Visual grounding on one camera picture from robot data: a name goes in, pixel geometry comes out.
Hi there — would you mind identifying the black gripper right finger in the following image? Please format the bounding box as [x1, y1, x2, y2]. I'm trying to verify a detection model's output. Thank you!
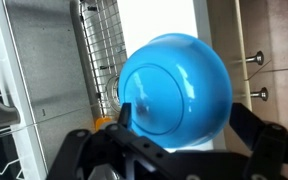
[229, 102, 288, 180]

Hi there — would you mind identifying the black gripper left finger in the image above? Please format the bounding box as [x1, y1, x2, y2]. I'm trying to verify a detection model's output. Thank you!
[47, 102, 192, 180]

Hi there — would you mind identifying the blue plastic bowl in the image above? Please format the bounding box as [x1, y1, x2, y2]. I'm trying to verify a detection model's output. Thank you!
[117, 32, 233, 149]

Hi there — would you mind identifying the small orange cup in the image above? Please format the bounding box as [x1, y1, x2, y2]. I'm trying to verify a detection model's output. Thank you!
[94, 116, 113, 132]

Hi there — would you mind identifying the metal cabinet knob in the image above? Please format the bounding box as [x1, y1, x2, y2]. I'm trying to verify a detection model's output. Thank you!
[244, 50, 265, 66]
[249, 87, 269, 102]

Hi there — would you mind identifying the steel sink drain strainer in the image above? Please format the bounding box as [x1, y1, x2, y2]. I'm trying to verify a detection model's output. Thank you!
[105, 74, 125, 113]

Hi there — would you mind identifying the stainless steel sink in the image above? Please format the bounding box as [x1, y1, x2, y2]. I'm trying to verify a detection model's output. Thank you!
[2, 0, 128, 168]

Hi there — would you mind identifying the wooden base cabinet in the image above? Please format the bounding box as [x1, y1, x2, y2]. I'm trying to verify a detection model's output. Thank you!
[206, 0, 253, 151]

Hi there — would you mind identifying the wire sink grid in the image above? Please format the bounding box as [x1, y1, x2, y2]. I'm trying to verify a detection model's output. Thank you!
[78, 0, 128, 118]

